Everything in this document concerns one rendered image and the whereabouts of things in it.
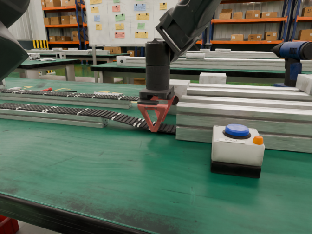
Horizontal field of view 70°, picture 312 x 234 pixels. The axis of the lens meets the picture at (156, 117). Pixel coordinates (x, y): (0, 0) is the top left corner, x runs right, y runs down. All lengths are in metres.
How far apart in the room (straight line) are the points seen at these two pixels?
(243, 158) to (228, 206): 0.09
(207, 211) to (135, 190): 0.11
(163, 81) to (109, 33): 3.32
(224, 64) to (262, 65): 0.30
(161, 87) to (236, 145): 0.22
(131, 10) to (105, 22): 0.47
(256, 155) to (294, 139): 0.15
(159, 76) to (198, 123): 0.14
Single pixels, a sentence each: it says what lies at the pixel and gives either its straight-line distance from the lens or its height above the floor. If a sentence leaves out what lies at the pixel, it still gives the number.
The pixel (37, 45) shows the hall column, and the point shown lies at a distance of 8.53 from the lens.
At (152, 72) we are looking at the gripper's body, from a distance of 0.51.
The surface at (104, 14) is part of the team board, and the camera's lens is 3.87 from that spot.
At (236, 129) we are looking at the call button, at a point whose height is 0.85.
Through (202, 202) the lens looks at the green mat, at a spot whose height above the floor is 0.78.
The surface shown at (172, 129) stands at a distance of 0.56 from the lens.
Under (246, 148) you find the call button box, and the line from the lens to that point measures 0.39.
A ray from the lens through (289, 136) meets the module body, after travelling 0.54.
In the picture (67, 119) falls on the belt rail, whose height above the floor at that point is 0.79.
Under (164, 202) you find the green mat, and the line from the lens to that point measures 0.34.
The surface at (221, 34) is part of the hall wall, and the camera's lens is 11.03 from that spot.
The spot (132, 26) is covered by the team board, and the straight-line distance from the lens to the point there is 3.65.
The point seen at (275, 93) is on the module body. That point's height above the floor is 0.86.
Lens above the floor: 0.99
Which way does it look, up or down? 18 degrees down
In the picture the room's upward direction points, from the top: straight up
